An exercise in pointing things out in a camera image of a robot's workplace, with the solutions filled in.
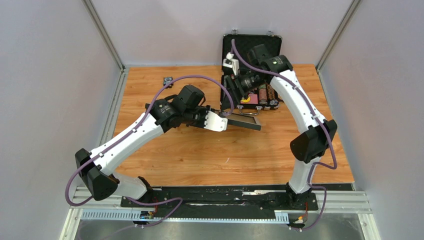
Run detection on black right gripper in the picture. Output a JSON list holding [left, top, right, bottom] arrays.
[[221, 70, 267, 111]]

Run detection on light wooden picture frame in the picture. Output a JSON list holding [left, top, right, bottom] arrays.
[[225, 113, 262, 131]]

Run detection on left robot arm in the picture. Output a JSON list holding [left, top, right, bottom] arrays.
[[75, 84, 210, 207]]

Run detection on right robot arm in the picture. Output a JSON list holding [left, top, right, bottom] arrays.
[[220, 39, 338, 209]]

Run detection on yellow poker chip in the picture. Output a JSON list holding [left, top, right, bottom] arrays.
[[241, 96, 251, 103]]

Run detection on red playing card deck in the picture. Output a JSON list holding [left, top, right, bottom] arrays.
[[240, 93, 259, 105]]

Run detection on green poker chip column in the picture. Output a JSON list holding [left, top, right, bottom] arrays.
[[258, 84, 268, 105]]

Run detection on black poker chip case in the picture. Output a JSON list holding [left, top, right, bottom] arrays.
[[222, 33, 282, 111]]

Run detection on orange brown chip column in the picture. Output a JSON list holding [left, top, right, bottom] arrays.
[[266, 84, 277, 105]]

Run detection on small blue owl toy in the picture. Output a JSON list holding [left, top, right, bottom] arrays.
[[162, 76, 174, 88]]

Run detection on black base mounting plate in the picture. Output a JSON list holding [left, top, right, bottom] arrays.
[[140, 185, 319, 219]]

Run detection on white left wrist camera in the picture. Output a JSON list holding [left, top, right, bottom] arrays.
[[203, 110, 228, 132]]

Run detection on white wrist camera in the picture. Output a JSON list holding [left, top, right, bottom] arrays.
[[222, 52, 240, 76], [203, 110, 228, 132]]

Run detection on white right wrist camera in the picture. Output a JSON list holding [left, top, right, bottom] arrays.
[[222, 52, 240, 76]]

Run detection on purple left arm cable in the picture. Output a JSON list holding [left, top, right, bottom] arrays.
[[64, 74, 235, 240]]

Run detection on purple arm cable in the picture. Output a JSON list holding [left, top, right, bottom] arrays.
[[64, 74, 235, 240], [230, 38, 338, 232]]

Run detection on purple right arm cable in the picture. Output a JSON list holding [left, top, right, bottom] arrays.
[[230, 38, 338, 232]]

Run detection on aluminium front rail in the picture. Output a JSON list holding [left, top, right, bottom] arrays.
[[73, 190, 372, 224]]

